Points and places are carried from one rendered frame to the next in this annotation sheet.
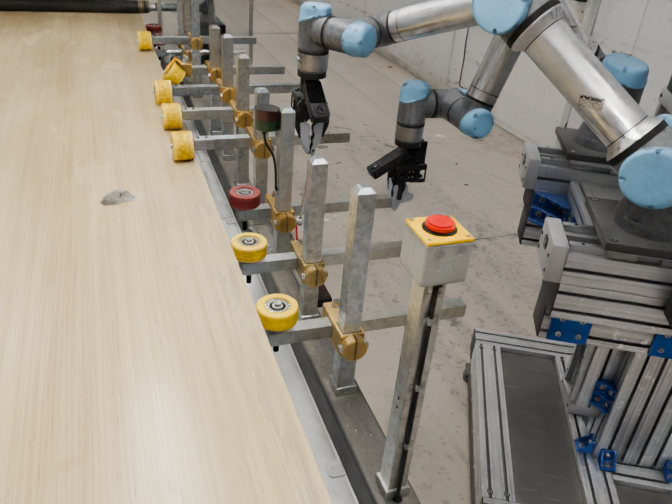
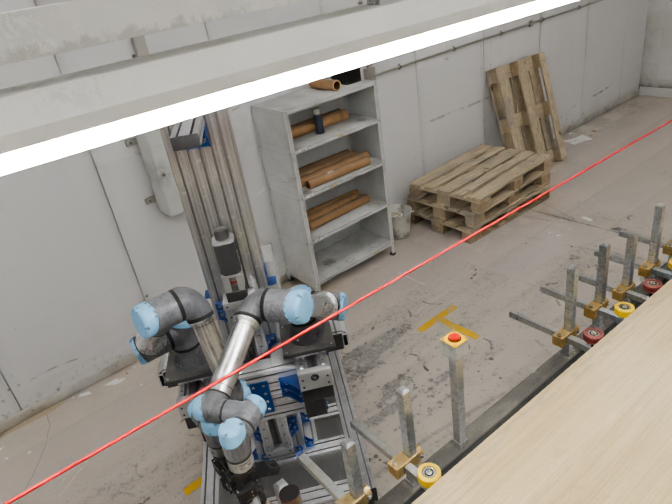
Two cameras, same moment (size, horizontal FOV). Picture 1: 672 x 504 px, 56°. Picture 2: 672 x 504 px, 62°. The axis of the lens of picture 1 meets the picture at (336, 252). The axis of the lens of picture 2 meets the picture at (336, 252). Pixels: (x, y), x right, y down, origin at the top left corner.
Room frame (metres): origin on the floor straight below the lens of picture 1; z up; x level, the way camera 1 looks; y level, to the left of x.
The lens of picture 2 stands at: (1.42, 1.30, 2.47)
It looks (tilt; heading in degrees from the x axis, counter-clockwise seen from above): 28 degrees down; 258
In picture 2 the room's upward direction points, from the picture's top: 9 degrees counter-clockwise
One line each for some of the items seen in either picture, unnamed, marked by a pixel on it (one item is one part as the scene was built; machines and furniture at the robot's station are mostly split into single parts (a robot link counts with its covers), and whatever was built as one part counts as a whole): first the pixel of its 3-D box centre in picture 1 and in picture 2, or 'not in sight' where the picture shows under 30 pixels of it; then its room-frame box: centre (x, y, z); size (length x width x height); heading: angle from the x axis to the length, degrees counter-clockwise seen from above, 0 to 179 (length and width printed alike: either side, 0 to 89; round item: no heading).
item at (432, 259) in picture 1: (435, 252); (454, 346); (0.75, -0.13, 1.18); 0.07 x 0.07 x 0.08; 22
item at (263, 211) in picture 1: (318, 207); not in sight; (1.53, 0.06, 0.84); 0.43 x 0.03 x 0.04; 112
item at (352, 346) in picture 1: (343, 330); (406, 460); (1.01, -0.03, 0.84); 0.13 x 0.06 x 0.05; 22
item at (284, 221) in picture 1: (279, 212); not in sight; (1.47, 0.16, 0.85); 0.13 x 0.06 x 0.05; 22
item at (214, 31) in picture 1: (215, 89); not in sight; (2.38, 0.52, 0.88); 0.03 x 0.03 x 0.48; 22
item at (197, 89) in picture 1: (234, 88); not in sight; (2.20, 0.41, 0.95); 0.50 x 0.04 x 0.04; 112
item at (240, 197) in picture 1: (244, 209); not in sight; (1.46, 0.25, 0.85); 0.08 x 0.08 x 0.11
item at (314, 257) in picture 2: not in sight; (329, 187); (0.50, -2.89, 0.78); 0.90 x 0.45 x 1.55; 23
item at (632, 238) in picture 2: not in sight; (627, 276); (-0.41, -0.59, 0.87); 0.03 x 0.03 x 0.48; 22
